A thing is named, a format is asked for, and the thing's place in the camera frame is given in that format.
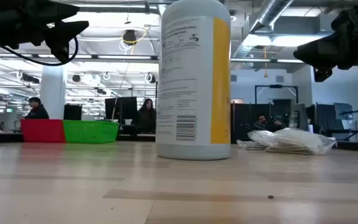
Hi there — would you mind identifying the white building pillar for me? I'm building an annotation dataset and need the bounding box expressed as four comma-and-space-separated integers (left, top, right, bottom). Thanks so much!
40, 64, 68, 120

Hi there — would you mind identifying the black station gantry frame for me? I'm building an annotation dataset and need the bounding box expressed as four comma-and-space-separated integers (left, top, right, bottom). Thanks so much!
254, 84, 299, 105

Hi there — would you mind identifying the red plastic basket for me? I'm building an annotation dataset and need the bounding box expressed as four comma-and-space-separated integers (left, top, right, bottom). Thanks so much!
20, 119, 67, 143

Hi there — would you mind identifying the green plastic basket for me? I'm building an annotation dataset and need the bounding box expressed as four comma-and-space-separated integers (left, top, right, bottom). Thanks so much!
62, 119, 120, 144

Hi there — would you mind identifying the person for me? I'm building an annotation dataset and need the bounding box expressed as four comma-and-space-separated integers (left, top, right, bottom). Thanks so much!
136, 98, 157, 134
253, 114, 287, 133
25, 96, 50, 120

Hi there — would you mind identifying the silver ceiling air duct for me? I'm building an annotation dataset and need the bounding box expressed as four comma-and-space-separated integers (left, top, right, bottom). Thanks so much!
234, 0, 293, 60

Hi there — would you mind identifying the black aluminium table frame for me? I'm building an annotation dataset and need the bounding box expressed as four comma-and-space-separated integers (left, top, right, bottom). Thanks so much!
0, 130, 358, 153

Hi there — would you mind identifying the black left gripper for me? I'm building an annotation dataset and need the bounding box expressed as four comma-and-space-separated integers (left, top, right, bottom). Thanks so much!
0, 0, 90, 64

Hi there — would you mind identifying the black computer monitor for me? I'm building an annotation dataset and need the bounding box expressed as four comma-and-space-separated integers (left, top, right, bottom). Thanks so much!
104, 96, 138, 123

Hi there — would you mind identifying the black oblong item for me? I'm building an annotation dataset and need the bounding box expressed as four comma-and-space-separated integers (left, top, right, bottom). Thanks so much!
272, 127, 337, 154

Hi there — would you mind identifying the black left wrist camera cable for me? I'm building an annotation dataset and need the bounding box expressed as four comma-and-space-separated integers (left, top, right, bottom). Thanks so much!
0, 36, 79, 67

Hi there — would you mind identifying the black ceiling speaker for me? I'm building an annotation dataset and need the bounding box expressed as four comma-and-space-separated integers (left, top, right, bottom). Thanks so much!
122, 29, 137, 46

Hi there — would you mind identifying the grey monitor on arm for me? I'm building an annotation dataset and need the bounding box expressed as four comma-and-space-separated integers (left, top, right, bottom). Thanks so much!
333, 102, 358, 135

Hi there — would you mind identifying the white wipes canister yellow label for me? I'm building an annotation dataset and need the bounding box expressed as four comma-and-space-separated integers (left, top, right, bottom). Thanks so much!
155, 0, 232, 161

